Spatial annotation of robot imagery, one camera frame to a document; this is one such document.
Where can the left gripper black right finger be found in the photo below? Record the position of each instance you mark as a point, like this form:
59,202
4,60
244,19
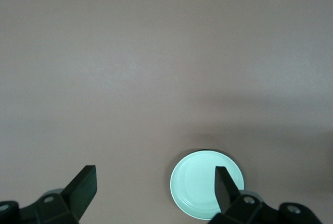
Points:
229,198

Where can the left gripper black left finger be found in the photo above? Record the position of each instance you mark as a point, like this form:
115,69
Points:
78,192

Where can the pale green round plate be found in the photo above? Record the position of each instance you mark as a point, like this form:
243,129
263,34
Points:
192,182

